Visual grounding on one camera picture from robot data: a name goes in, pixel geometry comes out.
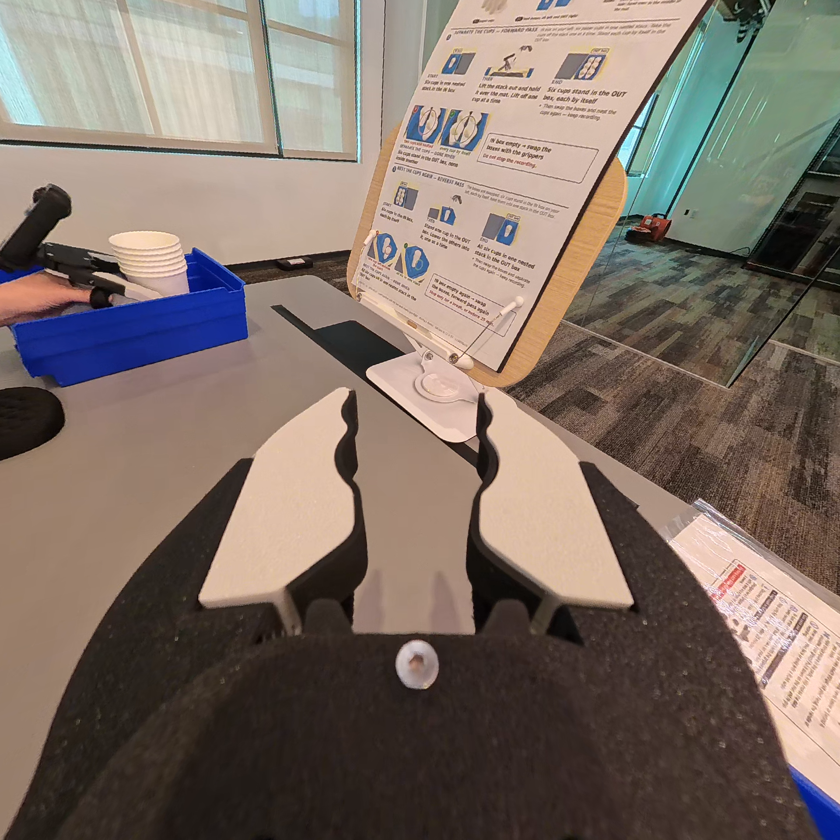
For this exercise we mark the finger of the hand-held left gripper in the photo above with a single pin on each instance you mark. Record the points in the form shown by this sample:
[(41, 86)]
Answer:
[(92, 262), (131, 292)]

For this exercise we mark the red floor machine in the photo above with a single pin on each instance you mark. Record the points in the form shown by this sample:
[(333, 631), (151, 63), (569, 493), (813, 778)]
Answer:
[(653, 228)]

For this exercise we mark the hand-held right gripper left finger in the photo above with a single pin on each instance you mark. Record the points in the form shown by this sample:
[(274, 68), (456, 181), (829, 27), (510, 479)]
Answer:
[(289, 525)]

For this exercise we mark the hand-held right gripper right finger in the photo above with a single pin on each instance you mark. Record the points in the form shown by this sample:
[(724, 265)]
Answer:
[(551, 525)]

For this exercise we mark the instruction sheet on stand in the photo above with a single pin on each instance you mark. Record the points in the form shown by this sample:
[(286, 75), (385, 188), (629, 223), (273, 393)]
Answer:
[(394, 315)]

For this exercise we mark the blue plastic bin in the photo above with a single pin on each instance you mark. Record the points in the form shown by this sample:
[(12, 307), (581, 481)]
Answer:
[(131, 341), (823, 814)]

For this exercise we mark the person's left hand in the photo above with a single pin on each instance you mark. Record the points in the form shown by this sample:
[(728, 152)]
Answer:
[(33, 298)]

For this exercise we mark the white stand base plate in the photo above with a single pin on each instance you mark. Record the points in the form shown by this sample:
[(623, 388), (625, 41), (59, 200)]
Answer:
[(400, 387)]

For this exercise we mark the black quilted mouse pad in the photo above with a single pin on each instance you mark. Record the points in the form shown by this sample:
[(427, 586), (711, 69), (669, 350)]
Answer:
[(26, 423)]

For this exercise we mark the laminated instruction sheet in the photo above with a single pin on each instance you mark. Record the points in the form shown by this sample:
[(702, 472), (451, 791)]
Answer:
[(754, 623)]

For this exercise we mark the printed document sheet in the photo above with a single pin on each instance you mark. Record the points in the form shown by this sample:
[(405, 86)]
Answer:
[(492, 197)]

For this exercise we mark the black floor device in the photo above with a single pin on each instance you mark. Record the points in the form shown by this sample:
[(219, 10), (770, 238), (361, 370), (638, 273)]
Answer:
[(294, 264)]

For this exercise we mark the black server rack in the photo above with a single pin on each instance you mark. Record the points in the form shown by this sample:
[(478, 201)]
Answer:
[(800, 229)]

